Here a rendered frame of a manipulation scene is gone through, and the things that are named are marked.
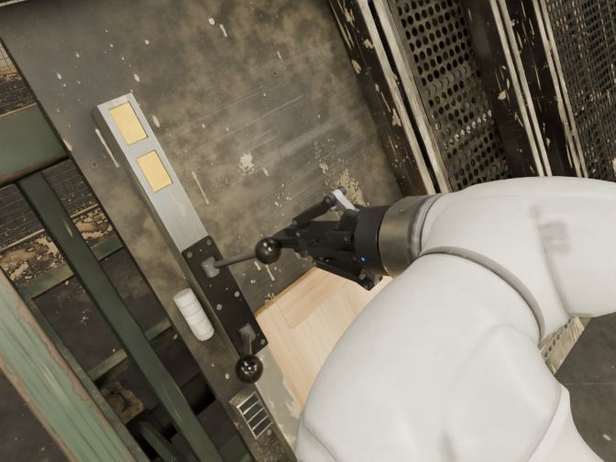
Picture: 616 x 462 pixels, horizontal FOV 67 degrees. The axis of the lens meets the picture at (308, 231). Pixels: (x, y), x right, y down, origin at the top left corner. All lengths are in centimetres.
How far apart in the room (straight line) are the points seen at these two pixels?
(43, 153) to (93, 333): 194
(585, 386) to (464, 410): 231
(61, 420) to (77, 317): 204
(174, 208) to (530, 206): 48
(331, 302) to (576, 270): 58
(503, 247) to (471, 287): 4
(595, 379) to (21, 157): 242
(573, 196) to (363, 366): 18
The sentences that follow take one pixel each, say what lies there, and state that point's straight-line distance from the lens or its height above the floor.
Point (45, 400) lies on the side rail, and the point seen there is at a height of 146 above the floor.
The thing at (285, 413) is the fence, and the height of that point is 124.
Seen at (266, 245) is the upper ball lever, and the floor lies 155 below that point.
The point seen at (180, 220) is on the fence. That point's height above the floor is 154.
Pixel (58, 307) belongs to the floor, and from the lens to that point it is 279.
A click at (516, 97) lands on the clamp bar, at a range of 127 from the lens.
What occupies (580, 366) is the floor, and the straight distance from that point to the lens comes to 262.
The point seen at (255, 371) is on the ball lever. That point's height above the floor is 144.
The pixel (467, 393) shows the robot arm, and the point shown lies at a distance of 27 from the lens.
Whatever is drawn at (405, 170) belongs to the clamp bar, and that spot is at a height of 142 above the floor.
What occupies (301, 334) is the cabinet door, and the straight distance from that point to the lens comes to 83.
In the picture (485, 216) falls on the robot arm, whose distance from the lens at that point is 35.
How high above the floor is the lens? 199
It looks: 44 degrees down
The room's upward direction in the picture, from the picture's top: straight up
